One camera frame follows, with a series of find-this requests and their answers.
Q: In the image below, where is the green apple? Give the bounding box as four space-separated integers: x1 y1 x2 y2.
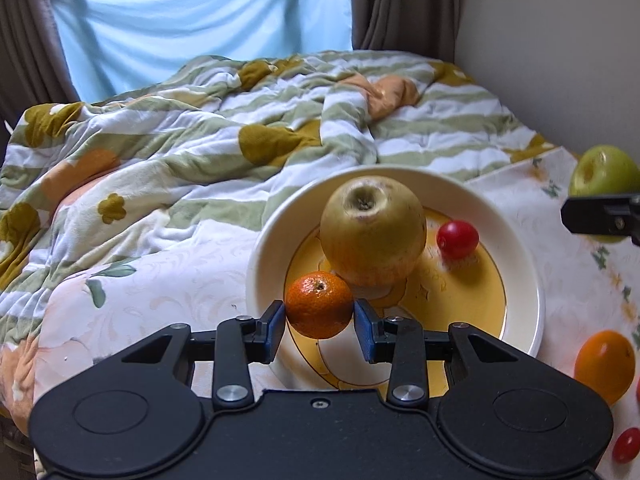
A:
568 145 639 243

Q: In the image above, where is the large yellow pear apple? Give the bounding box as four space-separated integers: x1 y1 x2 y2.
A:
319 176 427 287

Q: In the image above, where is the red cherry tomato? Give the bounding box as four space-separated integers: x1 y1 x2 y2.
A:
436 220 480 260
612 427 640 464

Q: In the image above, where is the orange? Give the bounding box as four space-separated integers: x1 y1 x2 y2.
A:
574 330 636 406

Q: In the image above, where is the cream yellow plate bowl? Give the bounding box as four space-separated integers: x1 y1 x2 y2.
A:
245 164 547 394

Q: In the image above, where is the floral striped duvet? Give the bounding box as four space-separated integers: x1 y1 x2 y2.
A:
1 51 549 428

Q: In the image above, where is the brown curtain right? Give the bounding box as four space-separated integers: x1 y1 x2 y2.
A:
352 0 461 62

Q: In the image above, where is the brown curtain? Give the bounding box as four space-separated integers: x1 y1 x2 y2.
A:
352 0 461 62
0 0 79 127

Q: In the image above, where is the light blue window cloth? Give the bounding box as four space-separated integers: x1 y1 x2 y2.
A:
51 0 352 102

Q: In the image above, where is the brown curtain left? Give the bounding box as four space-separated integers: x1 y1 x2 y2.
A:
0 0 79 127

